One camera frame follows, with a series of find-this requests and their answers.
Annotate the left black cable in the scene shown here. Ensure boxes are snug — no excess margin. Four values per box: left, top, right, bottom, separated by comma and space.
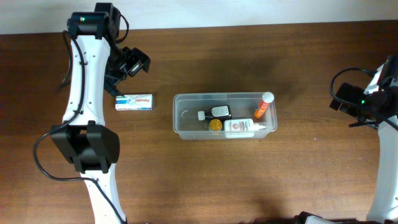
32, 14, 130, 224

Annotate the right black cable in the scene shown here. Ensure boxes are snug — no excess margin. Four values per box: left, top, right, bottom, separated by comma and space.
329, 67, 398, 131

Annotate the black cable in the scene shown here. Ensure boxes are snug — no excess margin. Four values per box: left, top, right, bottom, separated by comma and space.
329, 67, 398, 131
32, 14, 130, 224

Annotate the orange tube white cap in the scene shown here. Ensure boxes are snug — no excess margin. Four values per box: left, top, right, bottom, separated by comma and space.
254, 91, 274, 119

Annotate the clear white sanitizer bottle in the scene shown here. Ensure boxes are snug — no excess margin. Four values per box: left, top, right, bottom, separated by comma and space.
223, 118, 266, 138

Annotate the white Panadol medicine box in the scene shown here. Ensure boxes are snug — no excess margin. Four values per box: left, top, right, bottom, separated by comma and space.
115, 94, 153, 111

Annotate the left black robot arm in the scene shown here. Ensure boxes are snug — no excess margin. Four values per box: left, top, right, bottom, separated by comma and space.
49, 2, 150, 223

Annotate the clear plastic container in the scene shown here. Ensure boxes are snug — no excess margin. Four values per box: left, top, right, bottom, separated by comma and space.
173, 92, 277, 139

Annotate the small gold-lidded jar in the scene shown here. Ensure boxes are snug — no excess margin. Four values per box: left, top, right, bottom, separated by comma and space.
209, 119, 223, 131

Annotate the dark syrup bottle white cap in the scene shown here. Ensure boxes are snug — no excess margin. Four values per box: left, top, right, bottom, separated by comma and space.
198, 105, 232, 121

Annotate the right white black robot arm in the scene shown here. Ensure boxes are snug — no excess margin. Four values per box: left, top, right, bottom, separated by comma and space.
330, 55, 397, 223

